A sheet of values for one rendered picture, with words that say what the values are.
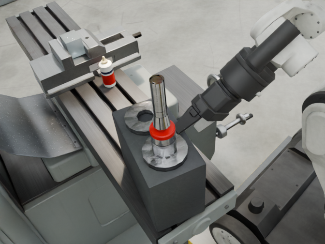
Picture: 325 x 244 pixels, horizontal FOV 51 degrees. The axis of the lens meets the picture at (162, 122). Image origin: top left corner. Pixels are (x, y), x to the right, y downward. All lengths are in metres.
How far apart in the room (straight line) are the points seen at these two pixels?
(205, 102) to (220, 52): 2.11
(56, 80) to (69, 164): 0.27
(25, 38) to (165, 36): 1.70
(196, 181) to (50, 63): 0.68
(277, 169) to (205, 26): 1.99
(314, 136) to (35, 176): 0.86
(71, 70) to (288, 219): 0.85
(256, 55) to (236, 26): 2.45
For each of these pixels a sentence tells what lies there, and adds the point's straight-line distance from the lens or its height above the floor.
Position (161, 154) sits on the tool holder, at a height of 1.12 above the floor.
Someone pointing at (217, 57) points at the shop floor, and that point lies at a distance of 2.71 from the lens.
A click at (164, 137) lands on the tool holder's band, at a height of 1.17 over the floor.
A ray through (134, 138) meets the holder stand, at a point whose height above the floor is 1.10.
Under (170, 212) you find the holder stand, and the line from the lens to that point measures 0.73.
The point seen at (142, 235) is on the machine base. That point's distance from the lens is 1.58.
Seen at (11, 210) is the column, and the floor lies 0.76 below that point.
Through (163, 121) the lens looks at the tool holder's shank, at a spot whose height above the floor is 1.20.
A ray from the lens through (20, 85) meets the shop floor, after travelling 2.81.
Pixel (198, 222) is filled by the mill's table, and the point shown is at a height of 0.89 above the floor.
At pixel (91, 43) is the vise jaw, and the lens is 1.13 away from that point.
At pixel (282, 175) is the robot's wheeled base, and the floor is 0.59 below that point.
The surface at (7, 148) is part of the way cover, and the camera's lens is 0.98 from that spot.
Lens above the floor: 1.63
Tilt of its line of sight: 47 degrees down
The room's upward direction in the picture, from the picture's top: 6 degrees counter-clockwise
